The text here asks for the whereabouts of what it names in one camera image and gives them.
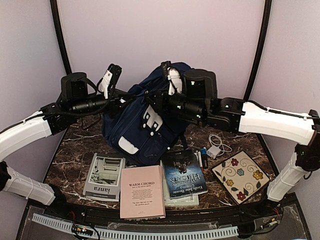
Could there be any white USB charger block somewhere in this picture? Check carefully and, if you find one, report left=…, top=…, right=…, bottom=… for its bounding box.
left=206, top=145, right=221, bottom=159

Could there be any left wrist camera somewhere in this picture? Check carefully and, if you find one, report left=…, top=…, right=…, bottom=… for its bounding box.
left=97, top=63, right=122, bottom=100

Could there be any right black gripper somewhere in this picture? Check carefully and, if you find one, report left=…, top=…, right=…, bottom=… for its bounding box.
left=145, top=86, right=208, bottom=122

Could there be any navy blue student backpack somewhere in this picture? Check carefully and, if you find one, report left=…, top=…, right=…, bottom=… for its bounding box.
left=102, top=67, right=189, bottom=166

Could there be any left black frame post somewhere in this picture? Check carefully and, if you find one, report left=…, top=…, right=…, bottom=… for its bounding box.
left=50, top=0, right=72, bottom=75

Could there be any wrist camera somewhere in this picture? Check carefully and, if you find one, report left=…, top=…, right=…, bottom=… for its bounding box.
left=160, top=61, right=183, bottom=96
left=97, top=63, right=122, bottom=100

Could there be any right black frame post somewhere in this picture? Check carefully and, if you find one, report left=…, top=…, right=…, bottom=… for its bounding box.
left=243, top=0, right=272, bottom=101

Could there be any pink Warm Chord book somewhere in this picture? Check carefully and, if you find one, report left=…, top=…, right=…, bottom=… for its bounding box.
left=119, top=165, right=166, bottom=220

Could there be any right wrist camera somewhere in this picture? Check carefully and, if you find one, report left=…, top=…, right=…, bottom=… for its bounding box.
left=160, top=61, right=183, bottom=96

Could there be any floral square plate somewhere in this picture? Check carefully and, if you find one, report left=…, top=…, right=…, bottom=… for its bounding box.
left=212, top=151, right=270, bottom=205

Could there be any black front rail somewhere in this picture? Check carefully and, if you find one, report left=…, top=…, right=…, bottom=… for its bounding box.
left=29, top=193, right=298, bottom=227

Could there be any small circuit board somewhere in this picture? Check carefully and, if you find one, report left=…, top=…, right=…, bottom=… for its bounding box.
left=71, top=224, right=94, bottom=237

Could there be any black frame post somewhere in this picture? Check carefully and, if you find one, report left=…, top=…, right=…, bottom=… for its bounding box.
left=50, top=0, right=72, bottom=75
left=243, top=0, right=272, bottom=101

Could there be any Wuthering Heights dark book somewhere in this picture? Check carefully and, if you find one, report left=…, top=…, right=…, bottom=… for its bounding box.
left=161, top=149, right=208, bottom=199

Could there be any grey ianra magazine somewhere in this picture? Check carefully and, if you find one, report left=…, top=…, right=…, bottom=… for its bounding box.
left=83, top=153, right=126, bottom=202

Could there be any pale green thin book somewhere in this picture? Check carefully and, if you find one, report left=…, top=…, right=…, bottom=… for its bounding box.
left=164, top=195, right=199, bottom=207

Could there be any white charger cable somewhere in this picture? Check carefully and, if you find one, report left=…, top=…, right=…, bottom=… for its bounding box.
left=208, top=133, right=233, bottom=158

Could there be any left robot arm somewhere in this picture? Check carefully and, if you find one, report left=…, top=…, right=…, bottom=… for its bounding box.
left=0, top=64, right=126, bottom=218

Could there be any grey slotted cable duct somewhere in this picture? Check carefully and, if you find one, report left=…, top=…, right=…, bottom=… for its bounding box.
left=31, top=213, right=239, bottom=240

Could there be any black marker blue cap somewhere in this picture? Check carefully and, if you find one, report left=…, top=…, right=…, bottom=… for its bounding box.
left=200, top=147, right=209, bottom=169

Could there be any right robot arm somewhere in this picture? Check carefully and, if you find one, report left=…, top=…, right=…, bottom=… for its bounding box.
left=145, top=68, right=320, bottom=217

